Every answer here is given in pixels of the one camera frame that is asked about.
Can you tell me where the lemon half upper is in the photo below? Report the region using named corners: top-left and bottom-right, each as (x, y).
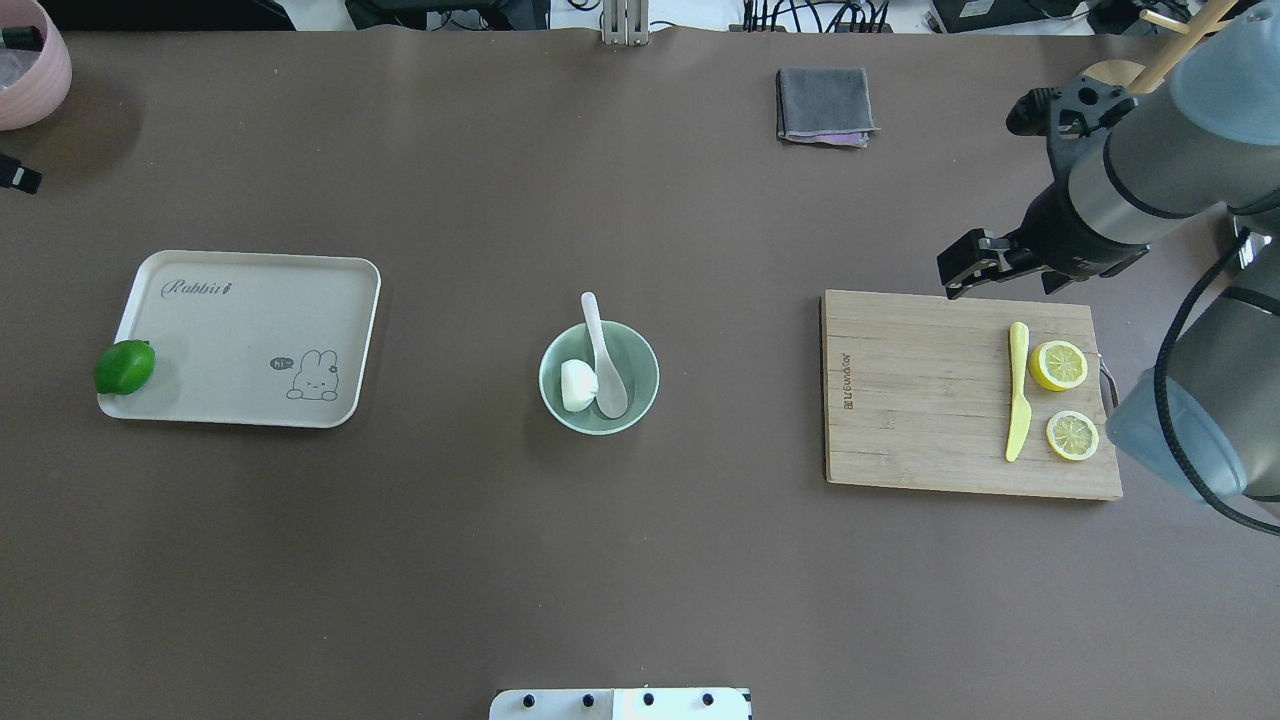
top-left (1028, 340), bottom-right (1089, 392)

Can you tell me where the pale green bowl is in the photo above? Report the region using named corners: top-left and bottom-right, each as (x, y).
top-left (538, 320), bottom-right (660, 436)

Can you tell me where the white steamed bun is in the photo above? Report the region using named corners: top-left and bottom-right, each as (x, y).
top-left (559, 357), bottom-right (599, 413)

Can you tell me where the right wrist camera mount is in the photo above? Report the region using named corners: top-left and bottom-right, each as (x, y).
top-left (1005, 76), bottom-right (1138, 182)

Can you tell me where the right black cable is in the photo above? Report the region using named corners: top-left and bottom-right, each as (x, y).
top-left (1153, 234), bottom-right (1280, 537)

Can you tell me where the white ceramic spoon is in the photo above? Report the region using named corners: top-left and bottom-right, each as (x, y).
top-left (580, 291), bottom-right (628, 419)

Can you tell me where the lemon slice lower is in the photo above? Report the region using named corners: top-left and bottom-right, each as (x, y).
top-left (1044, 410), bottom-right (1100, 462)

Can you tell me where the pink basket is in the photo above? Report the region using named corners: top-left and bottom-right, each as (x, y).
top-left (1, 1), bottom-right (72, 131)

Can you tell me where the cream rabbit tray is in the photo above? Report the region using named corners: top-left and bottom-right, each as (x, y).
top-left (99, 249), bottom-right (381, 429)

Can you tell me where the yellow plastic knife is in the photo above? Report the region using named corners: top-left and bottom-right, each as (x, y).
top-left (1005, 322), bottom-right (1032, 462)

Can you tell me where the white control box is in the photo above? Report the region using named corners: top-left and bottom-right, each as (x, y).
top-left (488, 685), bottom-right (754, 719)

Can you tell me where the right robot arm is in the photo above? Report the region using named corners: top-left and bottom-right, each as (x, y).
top-left (937, 1), bottom-right (1279, 536)

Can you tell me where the green lime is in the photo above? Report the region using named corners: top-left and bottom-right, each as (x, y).
top-left (93, 340), bottom-right (156, 395)

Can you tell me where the wooden mug tree stand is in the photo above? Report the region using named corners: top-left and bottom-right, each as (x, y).
top-left (1079, 1), bottom-right (1239, 94)

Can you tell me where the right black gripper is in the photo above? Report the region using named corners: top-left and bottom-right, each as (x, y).
top-left (937, 228), bottom-right (1061, 300)

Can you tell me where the folded grey cloth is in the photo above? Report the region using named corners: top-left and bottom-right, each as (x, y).
top-left (774, 67), bottom-right (881, 149)

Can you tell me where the bamboo cutting board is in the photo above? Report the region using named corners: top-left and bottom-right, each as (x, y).
top-left (820, 290), bottom-right (1123, 501)

